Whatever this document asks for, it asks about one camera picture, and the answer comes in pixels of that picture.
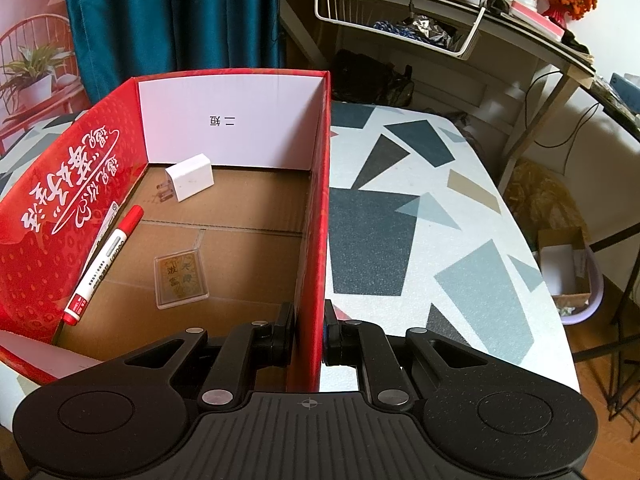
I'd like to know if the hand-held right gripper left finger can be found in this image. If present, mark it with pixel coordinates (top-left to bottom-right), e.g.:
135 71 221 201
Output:
117 301 297 411

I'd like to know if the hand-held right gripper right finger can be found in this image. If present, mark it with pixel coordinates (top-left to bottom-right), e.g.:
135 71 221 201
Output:
322 299 493 411

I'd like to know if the clear card case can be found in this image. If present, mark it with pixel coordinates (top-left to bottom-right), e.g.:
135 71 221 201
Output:
154 247 208 309

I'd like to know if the white charger plug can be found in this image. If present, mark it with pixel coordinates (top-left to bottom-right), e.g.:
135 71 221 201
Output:
159 152 215 205

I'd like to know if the red whiteboard marker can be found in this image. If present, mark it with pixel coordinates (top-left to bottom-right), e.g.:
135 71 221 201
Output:
62 205 146 325

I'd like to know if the red cardboard box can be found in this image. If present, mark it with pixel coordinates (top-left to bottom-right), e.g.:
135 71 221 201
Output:
0 69 333 393

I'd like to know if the geometric patterned tablecloth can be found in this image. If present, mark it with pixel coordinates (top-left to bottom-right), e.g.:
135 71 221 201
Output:
0 100 581 431

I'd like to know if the small brown cardboard box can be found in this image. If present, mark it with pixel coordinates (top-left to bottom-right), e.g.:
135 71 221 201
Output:
537 227 592 297

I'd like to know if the yellow plastic bag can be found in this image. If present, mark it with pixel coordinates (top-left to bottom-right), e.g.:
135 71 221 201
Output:
502 159 588 246

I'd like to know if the purple plastic basin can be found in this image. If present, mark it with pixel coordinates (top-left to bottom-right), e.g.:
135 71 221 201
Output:
532 245 606 330

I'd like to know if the black bag under desk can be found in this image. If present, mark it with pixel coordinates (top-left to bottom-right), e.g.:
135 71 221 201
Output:
332 49 416 106

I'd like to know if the crumpled silver foil packet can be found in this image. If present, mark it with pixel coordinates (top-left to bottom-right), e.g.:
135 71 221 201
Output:
402 17 451 46

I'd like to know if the teal curtain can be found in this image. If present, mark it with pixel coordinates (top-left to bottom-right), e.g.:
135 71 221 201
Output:
62 0 288 106

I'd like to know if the grey desk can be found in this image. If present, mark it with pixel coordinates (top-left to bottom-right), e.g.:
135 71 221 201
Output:
279 0 596 191

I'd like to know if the black folding table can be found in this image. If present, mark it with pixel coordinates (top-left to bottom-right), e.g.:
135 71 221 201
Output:
570 70 640 421

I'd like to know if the pink book stack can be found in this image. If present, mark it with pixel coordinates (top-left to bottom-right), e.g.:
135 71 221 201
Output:
507 0 566 41

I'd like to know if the blue tissue pack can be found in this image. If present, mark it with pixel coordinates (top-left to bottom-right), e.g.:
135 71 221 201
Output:
610 74 640 96

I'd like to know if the red vase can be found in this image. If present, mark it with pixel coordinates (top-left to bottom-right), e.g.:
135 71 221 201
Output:
542 2 571 28

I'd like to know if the blue patterned cord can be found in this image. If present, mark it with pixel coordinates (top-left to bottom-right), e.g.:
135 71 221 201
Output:
374 20 408 40

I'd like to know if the white wire basket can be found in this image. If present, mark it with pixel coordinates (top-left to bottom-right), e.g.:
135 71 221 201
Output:
314 0 487 61

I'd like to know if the pink printed wall backdrop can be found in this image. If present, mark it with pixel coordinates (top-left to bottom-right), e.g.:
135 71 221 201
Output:
0 0 93 156

